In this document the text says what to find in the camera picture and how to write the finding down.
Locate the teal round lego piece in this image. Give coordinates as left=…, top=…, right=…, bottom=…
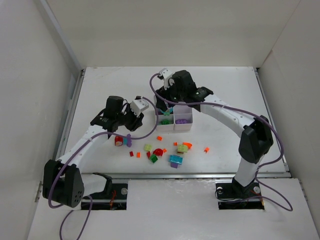
left=159, top=107, right=174, bottom=116

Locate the purple flower lego piece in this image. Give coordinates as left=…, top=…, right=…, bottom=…
left=123, top=134, right=132, bottom=148

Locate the red cylinder lego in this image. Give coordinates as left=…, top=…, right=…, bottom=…
left=114, top=136, right=124, bottom=147

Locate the purple lego block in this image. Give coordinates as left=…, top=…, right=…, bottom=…
left=175, top=119, right=188, bottom=125

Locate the green lego brick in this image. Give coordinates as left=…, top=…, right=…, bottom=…
left=161, top=119, right=170, bottom=125
left=149, top=154, right=158, bottom=164

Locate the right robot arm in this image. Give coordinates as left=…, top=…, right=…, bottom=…
left=154, top=68, right=274, bottom=198

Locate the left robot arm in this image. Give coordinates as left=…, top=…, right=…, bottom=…
left=42, top=96, right=149, bottom=209

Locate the right white compartment tray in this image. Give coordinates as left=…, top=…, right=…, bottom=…
left=173, top=105, right=193, bottom=132

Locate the white compartment tray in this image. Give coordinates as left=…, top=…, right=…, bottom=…
left=173, top=105, right=193, bottom=132
left=155, top=107, right=175, bottom=132

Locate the left white compartment tray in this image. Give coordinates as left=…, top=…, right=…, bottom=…
left=155, top=107, right=175, bottom=132

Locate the red dome lego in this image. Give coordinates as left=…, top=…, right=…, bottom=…
left=153, top=148, right=164, bottom=157

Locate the orange teardrop lego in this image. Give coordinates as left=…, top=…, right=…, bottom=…
left=182, top=142, right=193, bottom=149

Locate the lime pink lego brick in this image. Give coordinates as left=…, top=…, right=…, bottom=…
left=177, top=144, right=189, bottom=155

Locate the blue lego brick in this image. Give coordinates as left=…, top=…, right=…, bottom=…
left=169, top=155, right=183, bottom=165

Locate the purple lego under blue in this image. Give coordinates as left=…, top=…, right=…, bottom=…
left=170, top=162, right=182, bottom=169

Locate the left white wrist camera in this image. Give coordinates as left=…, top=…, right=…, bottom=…
left=129, top=99, right=149, bottom=117

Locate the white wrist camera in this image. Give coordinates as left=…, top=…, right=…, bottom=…
left=129, top=99, right=149, bottom=117
left=157, top=68, right=175, bottom=90

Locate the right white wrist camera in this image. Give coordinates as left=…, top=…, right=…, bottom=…
left=157, top=68, right=175, bottom=90

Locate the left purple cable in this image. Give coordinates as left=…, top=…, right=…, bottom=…
left=48, top=95, right=160, bottom=240

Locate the purple cable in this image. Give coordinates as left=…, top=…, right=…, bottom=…
left=149, top=72, right=294, bottom=212
left=48, top=95, right=160, bottom=240

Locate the metal rail front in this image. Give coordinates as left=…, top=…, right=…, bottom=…
left=77, top=172, right=291, bottom=180

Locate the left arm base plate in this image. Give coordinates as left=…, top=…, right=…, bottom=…
left=91, top=182, right=128, bottom=211

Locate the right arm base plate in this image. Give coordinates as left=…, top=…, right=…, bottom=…
left=214, top=182, right=265, bottom=210

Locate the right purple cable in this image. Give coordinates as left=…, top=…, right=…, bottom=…
left=149, top=72, right=294, bottom=212

